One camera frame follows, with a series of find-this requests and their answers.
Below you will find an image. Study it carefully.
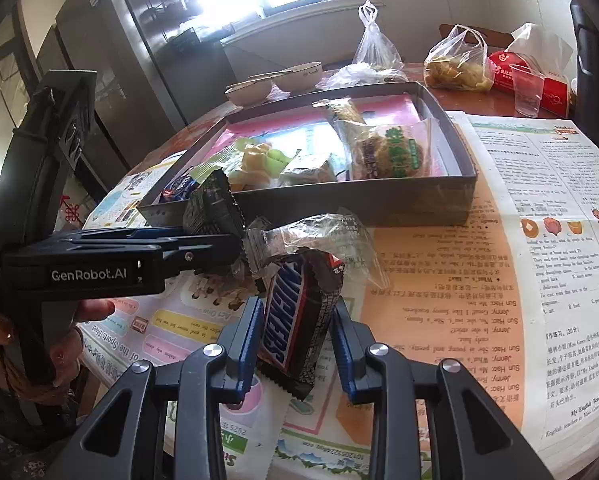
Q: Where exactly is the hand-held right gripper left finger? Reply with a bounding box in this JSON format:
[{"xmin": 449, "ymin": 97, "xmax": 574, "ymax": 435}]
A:
[{"xmin": 44, "ymin": 296, "xmax": 265, "ymax": 480}]

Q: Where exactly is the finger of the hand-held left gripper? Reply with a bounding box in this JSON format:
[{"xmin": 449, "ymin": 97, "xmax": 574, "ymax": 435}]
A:
[
  {"xmin": 54, "ymin": 226, "xmax": 233, "ymax": 252},
  {"xmin": 138, "ymin": 245, "xmax": 244, "ymax": 281}
]

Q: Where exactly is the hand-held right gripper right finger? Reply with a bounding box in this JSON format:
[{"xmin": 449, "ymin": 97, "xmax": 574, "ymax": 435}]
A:
[{"xmin": 329, "ymin": 297, "xmax": 555, "ymax": 480}]

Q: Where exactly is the chocolate bar packet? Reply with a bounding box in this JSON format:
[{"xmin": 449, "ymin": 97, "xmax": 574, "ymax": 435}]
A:
[{"xmin": 256, "ymin": 247, "xmax": 348, "ymax": 402}]

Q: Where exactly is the black snack packet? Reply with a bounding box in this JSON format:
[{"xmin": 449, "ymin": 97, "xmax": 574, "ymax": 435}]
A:
[{"xmin": 182, "ymin": 168, "xmax": 248, "ymax": 282}]

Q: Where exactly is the blue cookie packet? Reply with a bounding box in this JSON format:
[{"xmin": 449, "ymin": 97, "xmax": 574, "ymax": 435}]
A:
[{"xmin": 160, "ymin": 173, "xmax": 201, "ymax": 205}]

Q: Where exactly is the clear plastic snack wrapper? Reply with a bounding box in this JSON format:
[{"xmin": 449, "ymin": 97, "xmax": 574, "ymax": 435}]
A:
[{"xmin": 244, "ymin": 213, "xmax": 391, "ymax": 297}]

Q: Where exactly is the pale yellow pastry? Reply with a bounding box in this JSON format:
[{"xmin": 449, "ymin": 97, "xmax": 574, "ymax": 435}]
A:
[{"xmin": 190, "ymin": 140, "xmax": 300, "ymax": 192}]

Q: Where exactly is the dark cardboard box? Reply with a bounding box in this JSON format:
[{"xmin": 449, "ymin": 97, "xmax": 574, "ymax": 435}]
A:
[{"xmin": 137, "ymin": 81, "xmax": 478, "ymax": 229}]

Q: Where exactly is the person's left forearm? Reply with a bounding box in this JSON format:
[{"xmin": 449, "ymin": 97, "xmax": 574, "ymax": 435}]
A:
[{"xmin": 0, "ymin": 355, "xmax": 105, "ymax": 480}]

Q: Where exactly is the plastic bag of fried snacks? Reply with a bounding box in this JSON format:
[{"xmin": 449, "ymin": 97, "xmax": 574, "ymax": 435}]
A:
[{"xmin": 423, "ymin": 24, "xmax": 495, "ymax": 92}]

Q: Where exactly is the person's left hand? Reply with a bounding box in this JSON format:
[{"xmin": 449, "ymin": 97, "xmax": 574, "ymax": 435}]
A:
[{"xmin": 46, "ymin": 298, "xmax": 116, "ymax": 387}]

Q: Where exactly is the red paper decoration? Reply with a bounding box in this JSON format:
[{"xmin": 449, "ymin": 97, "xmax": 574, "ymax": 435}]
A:
[{"xmin": 61, "ymin": 194, "xmax": 89, "ymax": 227}]

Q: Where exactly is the colourful children's newspaper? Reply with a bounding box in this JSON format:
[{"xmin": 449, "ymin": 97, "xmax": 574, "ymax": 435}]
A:
[{"xmin": 82, "ymin": 150, "xmax": 380, "ymax": 480}]

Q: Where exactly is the newspaper with peach page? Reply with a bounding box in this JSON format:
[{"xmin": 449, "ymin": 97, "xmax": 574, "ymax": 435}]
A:
[{"xmin": 280, "ymin": 110, "xmax": 599, "ymax": 480}]

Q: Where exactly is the small clear candy packet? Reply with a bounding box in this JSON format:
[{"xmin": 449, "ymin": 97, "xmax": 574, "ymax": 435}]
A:
[{"xmin": 278, "ymin": 153, "xmax": 337, "ymax": 187}]

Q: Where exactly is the steel refrigerator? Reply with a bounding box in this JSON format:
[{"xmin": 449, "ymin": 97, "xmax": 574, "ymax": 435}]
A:
[{"xmin": 34, "ymin": 0, "xmax": 236, "ymax": 183}]

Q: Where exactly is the white ceramic bowl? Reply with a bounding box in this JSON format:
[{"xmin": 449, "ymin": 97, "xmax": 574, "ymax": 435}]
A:
[
  {"xmin": 274, "ymin": 62, "xmax": 324, "ymax": 92},
  {"xmin": 224, "ymin": 79, "xmax": 272, "ymax": 107}
]

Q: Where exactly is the orange cracker packet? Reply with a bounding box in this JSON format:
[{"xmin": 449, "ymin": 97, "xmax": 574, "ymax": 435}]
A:
[{"xmin": 312, "ymin": 99, "xmax": 368, "ymax": 126}]

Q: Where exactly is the crumpled silver plastic bag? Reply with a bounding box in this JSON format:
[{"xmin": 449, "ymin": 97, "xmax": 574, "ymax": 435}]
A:
[{"xmin": 324, "ymin": 64, "xmax": 410, "ymax": 90}]

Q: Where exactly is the knotted clear plastic bag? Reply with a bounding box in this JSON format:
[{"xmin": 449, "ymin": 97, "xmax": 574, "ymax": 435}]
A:
[{"xmin": 353, "ymin": 0, "xmax": 406, "ymax": 73}]

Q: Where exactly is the clear plastic cup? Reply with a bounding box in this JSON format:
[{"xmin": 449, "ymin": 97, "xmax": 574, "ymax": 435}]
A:
[{"xmin": 508, "ymin": 63, "xmax": 547, "ymax": 119}]

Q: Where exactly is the red tissue box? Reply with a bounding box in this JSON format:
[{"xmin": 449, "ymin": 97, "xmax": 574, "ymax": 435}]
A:
[{"xmin": 486, "ymin": 50, "xmax": 573, "ymax": 120}]

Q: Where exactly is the wooden chair back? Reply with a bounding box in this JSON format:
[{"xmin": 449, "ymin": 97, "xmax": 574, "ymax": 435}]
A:
[{"xmin": 438, "ymin": 23, "xmax": 515, "ymax": 57}]

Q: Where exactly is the white tissue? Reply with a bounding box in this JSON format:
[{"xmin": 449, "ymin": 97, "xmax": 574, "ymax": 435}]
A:
[{"xmin": 501, "ymin": 22, "xmax": 575, "ymax": 87}]

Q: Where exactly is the black curved bar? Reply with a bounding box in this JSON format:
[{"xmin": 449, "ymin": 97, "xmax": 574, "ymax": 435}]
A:
[{"xmin": 568, "ymin": 0, "xmax": 599, "ymax": 133}]

